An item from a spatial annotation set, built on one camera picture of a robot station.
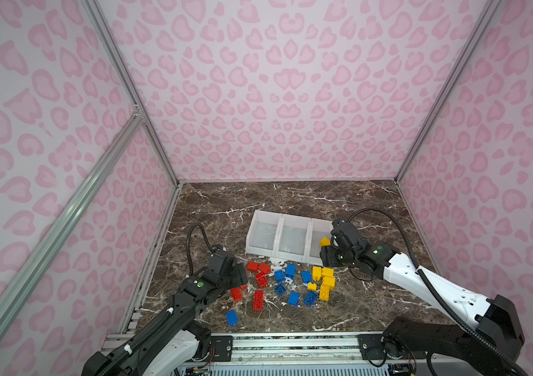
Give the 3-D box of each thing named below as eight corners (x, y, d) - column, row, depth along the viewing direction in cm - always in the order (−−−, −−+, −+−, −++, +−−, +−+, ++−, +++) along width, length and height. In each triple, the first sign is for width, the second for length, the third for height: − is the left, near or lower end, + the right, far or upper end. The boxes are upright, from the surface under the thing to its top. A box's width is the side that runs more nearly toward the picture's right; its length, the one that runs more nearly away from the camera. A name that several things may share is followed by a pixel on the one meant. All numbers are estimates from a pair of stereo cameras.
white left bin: (246, 255, 96) (244, 246, 90) (256, 219, 108) (254, 209, 102) (274, 259, 95) (274, 250, 89) (280, 222, 106) (280, 212, 101)
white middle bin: (273, 259, 95) (272, 250, 89) (282, 223, 106) (282, 213, 101) (303, 265, 93) (304, 256, 87) (309, 228, 104) (311, 218, 99)
